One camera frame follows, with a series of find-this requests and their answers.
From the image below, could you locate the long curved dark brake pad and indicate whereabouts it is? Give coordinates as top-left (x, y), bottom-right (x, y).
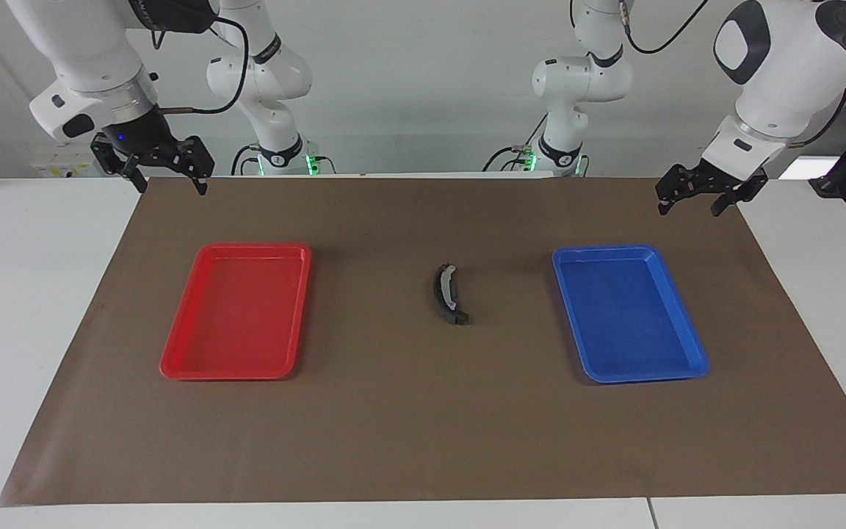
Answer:
top-left (433, 263), bottom-right (469, 325)

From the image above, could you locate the blue plastic tray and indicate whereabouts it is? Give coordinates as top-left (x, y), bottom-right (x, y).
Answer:
top-left (552, 245), bottom-right (710, 384)

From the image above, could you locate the red plastic tray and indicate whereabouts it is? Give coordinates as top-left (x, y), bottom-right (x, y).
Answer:
top-left (159, 243), bottom-right (312, 381)

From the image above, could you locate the brown table mat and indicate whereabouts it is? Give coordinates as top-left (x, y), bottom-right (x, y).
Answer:
top-left (0, 176), bottom-right (846, 508)

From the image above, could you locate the black right base cable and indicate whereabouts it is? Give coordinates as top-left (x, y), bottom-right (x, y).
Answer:
top-left (231, 144), bottom-right (262, 176)

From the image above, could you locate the black base cable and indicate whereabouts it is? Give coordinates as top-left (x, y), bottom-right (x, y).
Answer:
top-left (483, 110), bottom-right (550, 173)
top-left (231, 144), bottom-right (262, 176)

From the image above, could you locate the white wall socket box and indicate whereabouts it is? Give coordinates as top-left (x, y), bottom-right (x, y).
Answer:
top-left (31, 140), bottom-right (112, 179)

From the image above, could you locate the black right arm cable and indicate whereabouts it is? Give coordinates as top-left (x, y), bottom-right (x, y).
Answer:
top-left (155, 18), bottom-right (250, 116)

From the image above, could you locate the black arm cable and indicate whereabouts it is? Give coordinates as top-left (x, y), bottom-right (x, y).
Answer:
top-left (616, 0), bottom-right (846, 145)
top-left (155, 18), bottom-right (250, 116)

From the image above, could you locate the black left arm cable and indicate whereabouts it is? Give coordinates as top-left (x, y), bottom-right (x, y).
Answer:
top-left (616, 0), bottom-right (846, 145)

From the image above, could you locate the black left base cable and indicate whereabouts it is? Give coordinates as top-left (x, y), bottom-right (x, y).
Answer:
top-left (483, 110), bottom-right (550, 173)

